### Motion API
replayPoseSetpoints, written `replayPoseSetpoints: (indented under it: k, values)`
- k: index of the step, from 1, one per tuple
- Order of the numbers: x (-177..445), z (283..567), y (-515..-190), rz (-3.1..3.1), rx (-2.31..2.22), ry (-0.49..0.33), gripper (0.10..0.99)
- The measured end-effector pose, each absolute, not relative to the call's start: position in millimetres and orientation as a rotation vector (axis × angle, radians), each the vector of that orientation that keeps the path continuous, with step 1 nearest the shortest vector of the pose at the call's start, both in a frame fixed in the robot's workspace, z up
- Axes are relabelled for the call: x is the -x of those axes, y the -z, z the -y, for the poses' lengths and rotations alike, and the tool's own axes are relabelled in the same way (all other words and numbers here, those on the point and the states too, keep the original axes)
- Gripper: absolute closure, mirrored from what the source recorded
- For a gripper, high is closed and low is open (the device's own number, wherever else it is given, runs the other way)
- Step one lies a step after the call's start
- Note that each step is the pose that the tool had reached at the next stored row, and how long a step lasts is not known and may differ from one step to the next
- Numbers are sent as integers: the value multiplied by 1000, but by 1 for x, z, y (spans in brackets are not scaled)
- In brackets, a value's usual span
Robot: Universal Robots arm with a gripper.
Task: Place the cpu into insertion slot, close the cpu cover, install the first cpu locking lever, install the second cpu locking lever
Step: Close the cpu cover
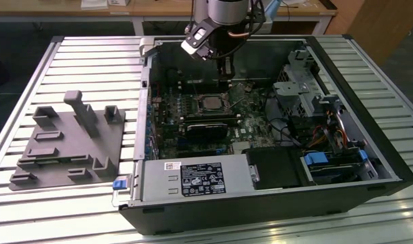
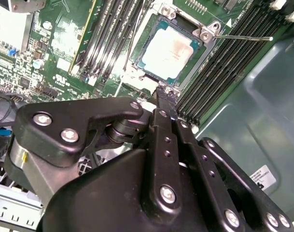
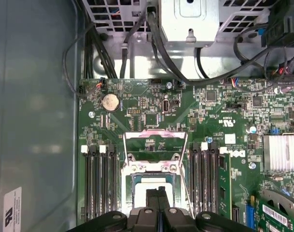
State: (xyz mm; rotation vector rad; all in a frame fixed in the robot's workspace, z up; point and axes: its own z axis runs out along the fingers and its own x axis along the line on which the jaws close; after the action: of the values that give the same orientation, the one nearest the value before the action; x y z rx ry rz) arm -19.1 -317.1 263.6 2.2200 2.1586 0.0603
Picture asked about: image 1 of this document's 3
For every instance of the black plastic shroud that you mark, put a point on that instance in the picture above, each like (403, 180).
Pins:
(274, 165)

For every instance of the pale blue teach pendant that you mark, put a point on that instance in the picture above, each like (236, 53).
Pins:
(272, 17)

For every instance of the CPU socket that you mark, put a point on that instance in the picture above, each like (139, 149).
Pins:
(196, 108)

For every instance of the small blue drive latch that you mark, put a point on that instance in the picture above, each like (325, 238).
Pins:
(363, 155)

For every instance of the silver chipset heatsink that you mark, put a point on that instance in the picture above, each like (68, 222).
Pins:
(243, 146)

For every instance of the grey metal drive cage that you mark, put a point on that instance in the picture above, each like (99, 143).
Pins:
(295, 101)

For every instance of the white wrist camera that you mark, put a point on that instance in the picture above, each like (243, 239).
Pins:
(199, 48)

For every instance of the silver CPU locking lever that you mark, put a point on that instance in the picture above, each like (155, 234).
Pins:
(194, 89)
(239, 101)

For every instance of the blue disk carrier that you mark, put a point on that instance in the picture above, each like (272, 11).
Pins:
(316, 158)

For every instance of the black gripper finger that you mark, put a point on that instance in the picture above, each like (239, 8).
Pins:
(222, 68)
(231, 73)

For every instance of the blue case latch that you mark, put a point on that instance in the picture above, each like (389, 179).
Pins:
(120, 184)

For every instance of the grey parts rack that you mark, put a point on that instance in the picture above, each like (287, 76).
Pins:
(74, 152)

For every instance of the black graphics card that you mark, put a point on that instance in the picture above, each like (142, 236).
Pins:
(206, 132)

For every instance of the wooden desk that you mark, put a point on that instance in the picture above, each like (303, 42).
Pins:
(91, 14)

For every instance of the silver green CPU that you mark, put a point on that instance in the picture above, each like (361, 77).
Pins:
(211, 102)

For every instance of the white box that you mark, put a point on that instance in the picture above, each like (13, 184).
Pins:
(94, 4)
(118, 2)

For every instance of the grey power supply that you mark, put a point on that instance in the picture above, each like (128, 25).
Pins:
(159, 183)

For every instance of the green motherboard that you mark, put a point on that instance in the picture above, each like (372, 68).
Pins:
(254, 127)

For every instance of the wooden cabinet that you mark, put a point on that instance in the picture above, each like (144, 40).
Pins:
(379, 25)

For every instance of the black PC case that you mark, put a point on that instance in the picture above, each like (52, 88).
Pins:
(227, 216)

